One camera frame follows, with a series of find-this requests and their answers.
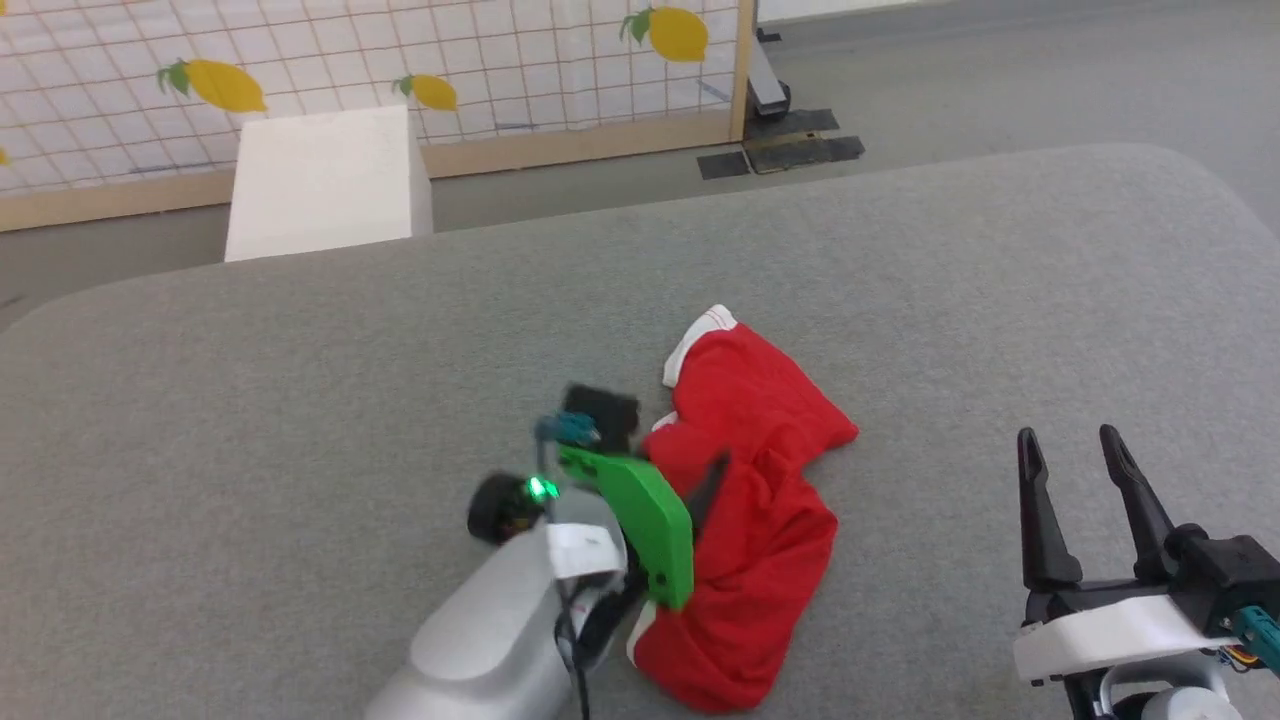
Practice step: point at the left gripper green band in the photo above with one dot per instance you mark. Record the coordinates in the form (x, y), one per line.
(650, 520)

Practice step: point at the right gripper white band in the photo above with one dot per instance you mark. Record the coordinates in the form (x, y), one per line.
(1110, 625)

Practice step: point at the red garment with white trim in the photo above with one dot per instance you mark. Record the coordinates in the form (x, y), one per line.
(750, 480)

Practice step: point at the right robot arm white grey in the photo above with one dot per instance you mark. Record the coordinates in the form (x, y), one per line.
(1160, 700)

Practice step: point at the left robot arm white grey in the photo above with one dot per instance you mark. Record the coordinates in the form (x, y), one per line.
(490, 630)

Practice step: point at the black floor plate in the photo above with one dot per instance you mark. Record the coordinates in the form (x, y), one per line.
(723, 164)
(805, 148)

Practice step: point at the grey fabric sofa cushion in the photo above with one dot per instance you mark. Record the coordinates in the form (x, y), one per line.
(300, 420)

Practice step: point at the grey metal stand leg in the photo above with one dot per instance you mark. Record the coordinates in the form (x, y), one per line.
(765, 75)

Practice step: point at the white rectangular box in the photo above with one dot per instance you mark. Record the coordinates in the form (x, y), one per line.
(325, 180)

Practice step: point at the lemon print grid partition screen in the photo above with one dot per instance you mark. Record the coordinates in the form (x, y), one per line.
(400, 60)

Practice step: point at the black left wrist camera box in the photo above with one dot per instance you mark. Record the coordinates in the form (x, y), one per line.
(603, 410)

